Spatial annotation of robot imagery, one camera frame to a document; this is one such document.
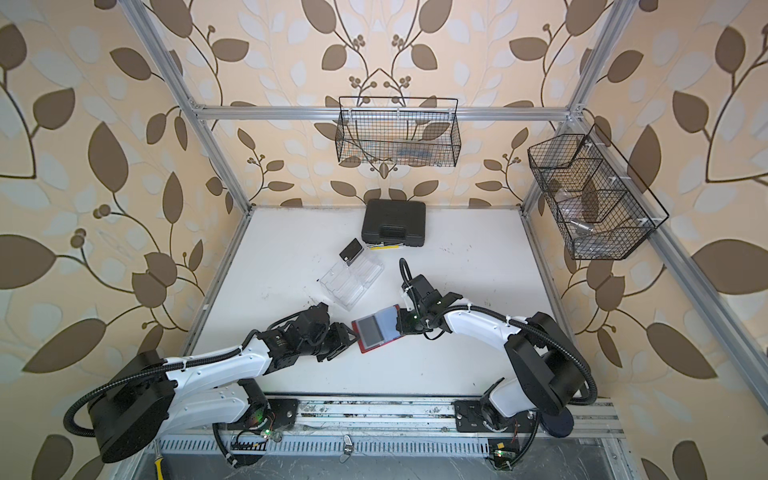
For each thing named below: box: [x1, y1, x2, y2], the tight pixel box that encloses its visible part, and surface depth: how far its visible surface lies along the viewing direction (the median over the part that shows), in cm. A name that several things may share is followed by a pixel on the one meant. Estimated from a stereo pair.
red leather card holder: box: [351, 304, 405, 354], surface depth 90 cm
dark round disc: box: [540, 406, 574, 438], surface depth 74 cm
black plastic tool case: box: [361, 199, 427, 247], surface depth 111 cm
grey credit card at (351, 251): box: [338, 237, 365, 266], surface depth 98 cm
